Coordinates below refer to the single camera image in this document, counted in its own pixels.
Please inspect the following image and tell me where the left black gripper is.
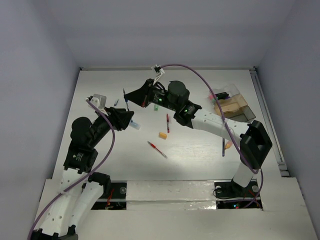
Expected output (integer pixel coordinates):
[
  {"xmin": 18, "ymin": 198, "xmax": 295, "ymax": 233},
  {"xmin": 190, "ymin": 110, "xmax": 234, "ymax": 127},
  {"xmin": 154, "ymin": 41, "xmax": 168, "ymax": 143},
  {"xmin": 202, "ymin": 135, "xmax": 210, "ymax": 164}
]
[{"xmin": 89, "ymin": 105, "xmax": 134, "ymax": 146}]

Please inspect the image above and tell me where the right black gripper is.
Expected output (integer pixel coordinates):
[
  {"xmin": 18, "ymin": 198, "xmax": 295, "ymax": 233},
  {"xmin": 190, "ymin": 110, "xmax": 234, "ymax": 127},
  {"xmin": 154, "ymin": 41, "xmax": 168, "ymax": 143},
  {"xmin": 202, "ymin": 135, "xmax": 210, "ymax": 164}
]
[{"xmin": 124, "ymin": 78, "xmax": 179, "ymax": 112}]

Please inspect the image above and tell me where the blue gel pen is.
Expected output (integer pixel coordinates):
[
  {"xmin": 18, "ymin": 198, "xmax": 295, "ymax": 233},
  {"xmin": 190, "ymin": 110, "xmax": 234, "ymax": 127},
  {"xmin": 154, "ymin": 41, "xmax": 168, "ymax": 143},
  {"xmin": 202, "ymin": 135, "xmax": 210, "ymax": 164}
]
[{"xmin": 122, "ymin": 88, "xmax": 130, "ymax": 111}]

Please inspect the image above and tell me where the light blue highlighter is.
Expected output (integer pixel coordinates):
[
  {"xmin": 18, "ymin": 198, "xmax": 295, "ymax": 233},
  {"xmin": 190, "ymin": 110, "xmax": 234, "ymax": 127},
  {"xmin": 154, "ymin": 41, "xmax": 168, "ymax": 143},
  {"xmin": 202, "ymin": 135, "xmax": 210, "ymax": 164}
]
[{"xmin": 129, "ymin": 120, "xmax": 141, "ymax": 130}]

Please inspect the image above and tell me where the red gel pen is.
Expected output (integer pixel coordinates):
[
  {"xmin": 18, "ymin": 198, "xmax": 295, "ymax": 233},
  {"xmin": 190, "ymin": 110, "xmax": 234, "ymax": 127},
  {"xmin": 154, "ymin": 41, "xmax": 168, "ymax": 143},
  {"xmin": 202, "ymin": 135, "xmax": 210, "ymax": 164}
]
[{"xmin": 147, "ymin": 141, "xmax": 168, "ymax": 159}]

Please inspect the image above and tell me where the purple gel pen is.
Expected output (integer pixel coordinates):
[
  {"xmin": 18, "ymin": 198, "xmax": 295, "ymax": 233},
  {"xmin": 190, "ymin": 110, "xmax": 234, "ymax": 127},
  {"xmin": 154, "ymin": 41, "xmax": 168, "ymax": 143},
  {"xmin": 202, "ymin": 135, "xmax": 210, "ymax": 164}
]
[{"xmin": 222, "ymin": 138, "xmax": 225, "ymax": 157}]

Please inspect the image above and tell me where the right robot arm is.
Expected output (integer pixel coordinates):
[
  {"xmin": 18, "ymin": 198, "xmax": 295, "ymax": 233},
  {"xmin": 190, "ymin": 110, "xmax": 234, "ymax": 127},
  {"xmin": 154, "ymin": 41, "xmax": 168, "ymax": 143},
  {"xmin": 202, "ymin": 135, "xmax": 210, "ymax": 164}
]
[{"xmin": 124, "ymin": 78, "xmax": 273, "ymax": 196}]

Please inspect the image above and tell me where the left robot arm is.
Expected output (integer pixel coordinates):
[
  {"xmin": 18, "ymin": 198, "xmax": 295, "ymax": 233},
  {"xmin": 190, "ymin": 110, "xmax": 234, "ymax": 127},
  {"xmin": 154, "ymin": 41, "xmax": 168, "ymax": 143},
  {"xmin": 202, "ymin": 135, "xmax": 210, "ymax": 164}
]
[{"xmin": 27, "ymin": 107, "xmax": 134, "ymax": 240}]

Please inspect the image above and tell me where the red pen with clip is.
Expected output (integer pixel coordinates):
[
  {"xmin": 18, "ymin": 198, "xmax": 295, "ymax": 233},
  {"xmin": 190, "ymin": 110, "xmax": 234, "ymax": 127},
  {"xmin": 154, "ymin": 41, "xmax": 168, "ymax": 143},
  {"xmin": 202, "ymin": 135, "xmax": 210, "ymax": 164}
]
[{"xmin": 166, "ymin": 113, "xmax": 170, "ymax": 134}]

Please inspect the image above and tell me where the clear organizer container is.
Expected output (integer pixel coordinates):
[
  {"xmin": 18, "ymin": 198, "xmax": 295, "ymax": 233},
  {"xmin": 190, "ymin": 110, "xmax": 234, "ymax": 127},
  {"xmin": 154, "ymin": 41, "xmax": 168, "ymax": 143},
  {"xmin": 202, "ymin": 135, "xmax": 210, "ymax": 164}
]
[{"xmin": 212, "ymin": 84, "xmax": 256, "ymax": 123}]

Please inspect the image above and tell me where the pink orange highlighter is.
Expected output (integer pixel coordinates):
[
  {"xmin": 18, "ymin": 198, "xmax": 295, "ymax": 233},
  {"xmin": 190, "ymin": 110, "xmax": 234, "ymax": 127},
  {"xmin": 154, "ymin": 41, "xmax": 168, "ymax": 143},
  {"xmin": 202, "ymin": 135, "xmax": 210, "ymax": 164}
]
[{"xmin": 224, "ymin": 141, "xmax": 233, "ymax": 150}]

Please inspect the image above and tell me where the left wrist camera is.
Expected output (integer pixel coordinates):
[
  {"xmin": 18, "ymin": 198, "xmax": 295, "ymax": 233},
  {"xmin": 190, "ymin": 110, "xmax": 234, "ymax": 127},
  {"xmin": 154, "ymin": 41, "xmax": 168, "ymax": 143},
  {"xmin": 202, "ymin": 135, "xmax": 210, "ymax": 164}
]
[{"xmin": 85, "ymin": 93, "xmax": 107, "ymax": 111}]

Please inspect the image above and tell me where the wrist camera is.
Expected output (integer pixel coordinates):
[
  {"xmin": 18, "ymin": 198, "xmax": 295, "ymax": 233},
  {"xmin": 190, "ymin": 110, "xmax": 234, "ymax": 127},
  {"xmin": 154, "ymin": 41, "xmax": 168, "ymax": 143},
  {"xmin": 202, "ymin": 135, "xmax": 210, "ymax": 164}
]
[
  {"xmin": 151, "ymin": 64, "xmax": 165, "ymax": 85},
  {"xmin": 85, "ymin": 93, "xmax": 107, "ymax": 111}
]

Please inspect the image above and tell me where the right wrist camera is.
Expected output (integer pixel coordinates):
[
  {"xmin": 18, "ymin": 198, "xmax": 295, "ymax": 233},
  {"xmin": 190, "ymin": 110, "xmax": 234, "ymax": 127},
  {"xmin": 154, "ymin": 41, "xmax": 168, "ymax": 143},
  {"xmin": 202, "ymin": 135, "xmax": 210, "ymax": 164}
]
[{"xmin": 151, "ymin": 64, "xmax": 165, "ymax": 85}]

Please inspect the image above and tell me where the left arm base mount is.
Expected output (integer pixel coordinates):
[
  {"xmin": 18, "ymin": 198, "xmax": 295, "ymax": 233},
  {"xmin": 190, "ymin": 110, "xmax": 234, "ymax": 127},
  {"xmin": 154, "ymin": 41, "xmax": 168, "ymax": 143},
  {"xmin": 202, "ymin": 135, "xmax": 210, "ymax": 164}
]
[{"xmin": 91, "ymin": 181, "xmax": 127, "ymax": 210}]

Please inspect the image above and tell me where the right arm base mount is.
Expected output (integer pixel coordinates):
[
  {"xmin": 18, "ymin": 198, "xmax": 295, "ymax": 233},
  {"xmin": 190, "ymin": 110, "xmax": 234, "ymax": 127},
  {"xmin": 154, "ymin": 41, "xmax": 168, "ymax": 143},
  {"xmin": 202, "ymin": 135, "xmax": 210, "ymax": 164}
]
[{"xmin": 212, "ymin": 180, "xmax": 263, "ymax": 210}]

